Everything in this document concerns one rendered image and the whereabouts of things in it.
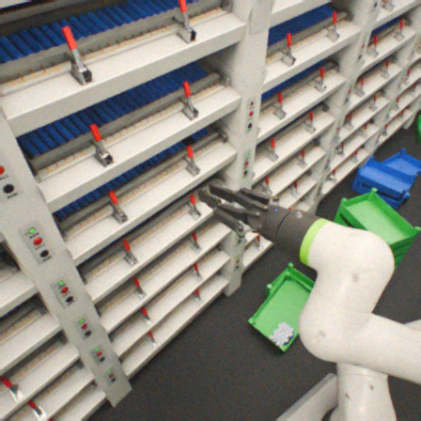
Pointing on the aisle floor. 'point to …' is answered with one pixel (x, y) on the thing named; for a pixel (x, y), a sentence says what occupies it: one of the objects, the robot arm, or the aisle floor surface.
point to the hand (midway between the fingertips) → (214, 195)
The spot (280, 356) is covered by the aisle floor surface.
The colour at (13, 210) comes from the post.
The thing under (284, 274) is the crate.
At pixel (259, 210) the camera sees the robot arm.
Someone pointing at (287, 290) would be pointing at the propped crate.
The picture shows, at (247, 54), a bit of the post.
